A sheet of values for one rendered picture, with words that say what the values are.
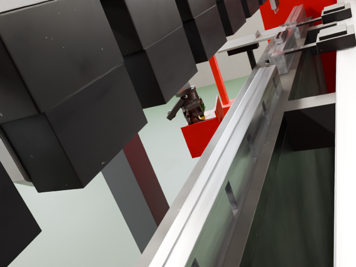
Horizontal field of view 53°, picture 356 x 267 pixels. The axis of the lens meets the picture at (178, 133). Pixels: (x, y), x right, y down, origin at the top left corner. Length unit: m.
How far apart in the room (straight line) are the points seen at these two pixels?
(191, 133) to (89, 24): 1.12
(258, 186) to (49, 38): 0.58
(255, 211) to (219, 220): 0.12
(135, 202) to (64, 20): 1.56
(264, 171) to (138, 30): 0.50
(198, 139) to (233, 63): 3.47
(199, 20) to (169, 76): 0.19
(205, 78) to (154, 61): 4.56
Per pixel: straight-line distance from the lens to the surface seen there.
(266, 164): 0.88
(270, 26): 2.60
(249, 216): 0.73
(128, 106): 0.43
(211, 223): 0.61
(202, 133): 1.48
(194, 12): 0.67
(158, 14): 0.55
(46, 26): 0.36
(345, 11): 1.63
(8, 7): 0.34
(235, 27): 0.89
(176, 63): 0.56
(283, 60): 1.49
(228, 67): 4.94
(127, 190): 1.85
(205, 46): 0.68
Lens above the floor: 1.31
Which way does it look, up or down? 20 degrees down
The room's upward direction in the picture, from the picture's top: 21 degrees counter-clockwise
